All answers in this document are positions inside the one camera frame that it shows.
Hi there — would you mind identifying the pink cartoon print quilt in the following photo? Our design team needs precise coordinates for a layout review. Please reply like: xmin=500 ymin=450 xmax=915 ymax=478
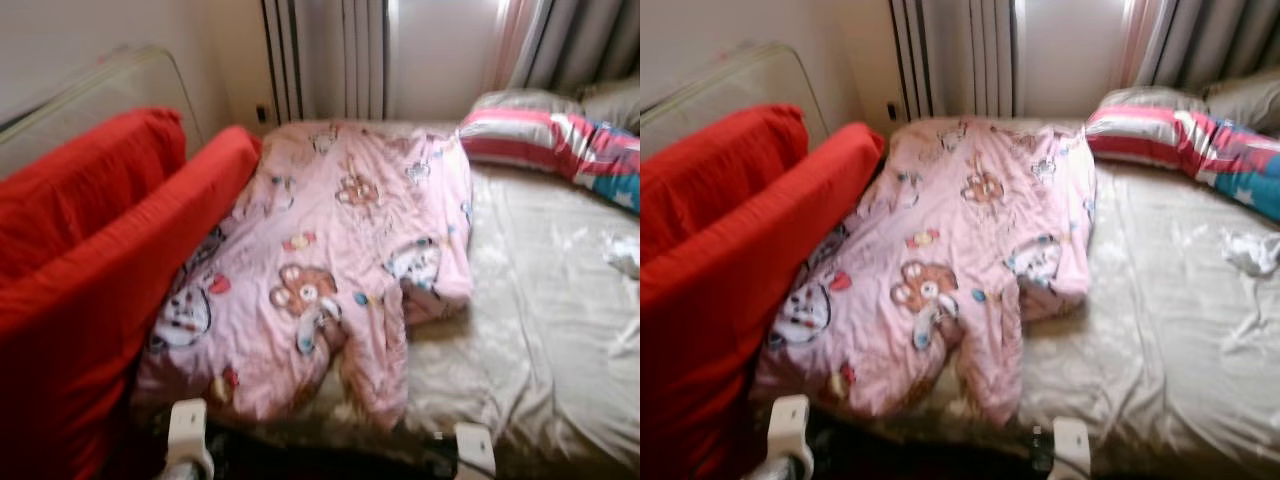
xmin=133 ymin=120 xmax=474 ymax=431
xmin=752 ymin=118 xmax=1098 ymax=426

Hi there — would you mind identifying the beige floral bed sheet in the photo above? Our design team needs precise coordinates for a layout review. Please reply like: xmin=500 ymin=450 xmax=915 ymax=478
xmin=860 ymin=118 xmax=1280 ymax=471
xmin=230 ymin=120 xmax=641 ymax=471

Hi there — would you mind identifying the white crumpled cloth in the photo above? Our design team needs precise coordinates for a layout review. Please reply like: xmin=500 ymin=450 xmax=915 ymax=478
xmin=603 ymin=233 xmax=641 ymax=279
xmin=1222 ymin=230 xmax=1280 ymax=278

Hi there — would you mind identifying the pink blue striped pillow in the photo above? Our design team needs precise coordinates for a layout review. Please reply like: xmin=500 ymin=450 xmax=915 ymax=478
xmin=460 ymin=108 xmax=641 ymax=214
xmin=1085 ymin=105 xmax=1280 ymax=223

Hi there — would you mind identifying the large beige pillow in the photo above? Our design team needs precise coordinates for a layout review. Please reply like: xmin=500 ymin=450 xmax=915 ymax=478
xmin=580 ymin=78 xmax=641 ymax=131
xmin=1205 ymin=70 xmax=1280 ymax=136

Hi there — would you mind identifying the white sheer curtain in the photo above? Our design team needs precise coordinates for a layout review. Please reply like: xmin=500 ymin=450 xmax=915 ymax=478
xmin=1015 ymin=0 xmax=1161 ymax=116
xmin=388 ymin=0 xmax=531 ymax=121

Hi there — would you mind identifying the grey pleated curtain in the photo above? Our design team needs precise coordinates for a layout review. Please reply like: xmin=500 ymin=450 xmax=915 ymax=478
xmin=262 ymin=0 xmax=391 ymax=123
xmin=510 ymin=0 xmax=641 ymax=93
xmin=888 ymin=0 xmax=1021 ymax=119
xmin=1140 ymin=0 xmax=1280 ymax=89

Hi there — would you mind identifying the clear rounded panel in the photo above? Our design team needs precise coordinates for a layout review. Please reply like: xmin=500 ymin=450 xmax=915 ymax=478
xmin=0 ymin=45 xmax=206 ymax=181
xmin=640 ymin=42 xmax=831 ymax=156

